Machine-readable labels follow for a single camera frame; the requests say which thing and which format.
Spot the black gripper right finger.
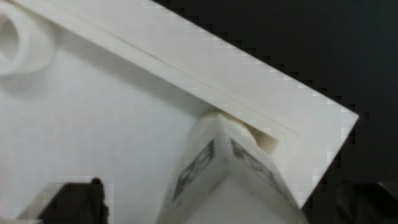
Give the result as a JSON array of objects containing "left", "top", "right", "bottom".
[{"left": 333, "top": 182, "right": 398, "bottom": 224}]

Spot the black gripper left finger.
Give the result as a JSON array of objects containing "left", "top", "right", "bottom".
[{"left": 38, "top": 178, "right": 108, "bottom": 224}]

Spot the white table leg with tag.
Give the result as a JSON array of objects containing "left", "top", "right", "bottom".
[{"left": 156, "top": 113, "right": 308, "bottom": 224}]

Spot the white square tabletop part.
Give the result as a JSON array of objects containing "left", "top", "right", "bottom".
[{"left": 0, "top": 0, "right": 356, "bottom": 224}]

